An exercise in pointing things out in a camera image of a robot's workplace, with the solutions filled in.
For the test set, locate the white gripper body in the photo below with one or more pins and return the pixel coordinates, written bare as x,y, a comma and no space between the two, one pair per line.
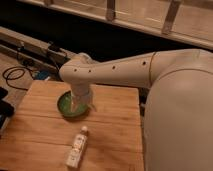
81,91

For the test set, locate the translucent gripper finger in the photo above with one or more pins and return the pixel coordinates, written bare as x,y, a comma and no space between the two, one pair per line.
74,105
91,105

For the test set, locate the black device at left edge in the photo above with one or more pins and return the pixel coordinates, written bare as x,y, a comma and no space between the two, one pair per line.
6,109

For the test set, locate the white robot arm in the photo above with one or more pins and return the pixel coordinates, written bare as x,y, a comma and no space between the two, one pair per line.
178,120

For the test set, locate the green ceramic bowl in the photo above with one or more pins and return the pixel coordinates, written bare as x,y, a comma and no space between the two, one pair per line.
64,106

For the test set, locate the white plastic bottle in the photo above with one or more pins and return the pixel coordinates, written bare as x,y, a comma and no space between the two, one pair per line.
77,148

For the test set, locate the blue object on floor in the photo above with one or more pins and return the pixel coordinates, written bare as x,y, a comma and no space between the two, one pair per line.
42,75

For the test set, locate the black power adapter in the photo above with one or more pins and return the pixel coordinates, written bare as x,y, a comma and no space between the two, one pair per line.
52,47

